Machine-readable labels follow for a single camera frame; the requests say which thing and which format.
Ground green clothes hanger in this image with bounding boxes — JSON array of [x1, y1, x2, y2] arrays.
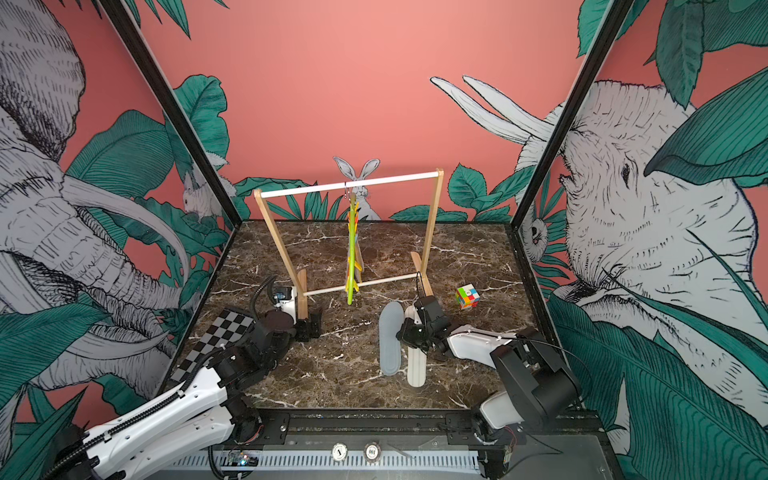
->
[[345, 193, 362, 305]]

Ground white perforated vent strip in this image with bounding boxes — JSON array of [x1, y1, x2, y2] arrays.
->
[[215, 450, 480, 474]]

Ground round gauge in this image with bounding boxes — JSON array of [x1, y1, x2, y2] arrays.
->
[[364, 442, 381, 463], [332, 443, 348, 462]]

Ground black frame post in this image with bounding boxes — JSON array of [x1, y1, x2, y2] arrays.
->
[[99, 0, 242, 230], [511, 0, 633, 230]]

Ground white striped fabric insole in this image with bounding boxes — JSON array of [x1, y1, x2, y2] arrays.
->
[[405, 305, 427, 388]]

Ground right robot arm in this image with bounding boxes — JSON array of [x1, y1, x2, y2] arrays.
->
[[387, 295, 582, 445]]

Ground right black frame post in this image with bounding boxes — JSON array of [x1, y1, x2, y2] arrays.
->
[[511, 0, 633, 230]]

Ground wooden hanger rack frame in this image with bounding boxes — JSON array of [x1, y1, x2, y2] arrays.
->
[[253, 168, 444, 319]]

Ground checkerboard calibration plate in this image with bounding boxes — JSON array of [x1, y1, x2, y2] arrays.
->
[[169, 308, 253, 386]]

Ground left black frame post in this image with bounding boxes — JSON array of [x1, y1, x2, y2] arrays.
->
[[99, 0, 242, 230]]

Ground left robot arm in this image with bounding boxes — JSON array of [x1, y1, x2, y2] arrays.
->
[[39, 307, 322, 479]]

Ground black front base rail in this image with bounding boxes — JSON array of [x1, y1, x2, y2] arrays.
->
[[250, 408, 611, 449]]

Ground small green circuit board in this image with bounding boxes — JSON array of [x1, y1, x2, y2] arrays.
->
[[223, 451, 259, 468]]

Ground multicoloured puzzle cube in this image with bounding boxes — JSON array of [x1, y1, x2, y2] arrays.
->
[[455, 284, 480, 310]]

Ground right round gauge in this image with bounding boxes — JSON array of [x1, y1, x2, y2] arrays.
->
[[364, 442, 381, 463]]

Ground left round gauge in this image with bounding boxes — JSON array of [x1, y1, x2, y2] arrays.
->
[[332, 443, 348, 462]]

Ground grey bubbled foam insole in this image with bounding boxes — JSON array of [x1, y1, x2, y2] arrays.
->
[[378, 301, 405, 376]]

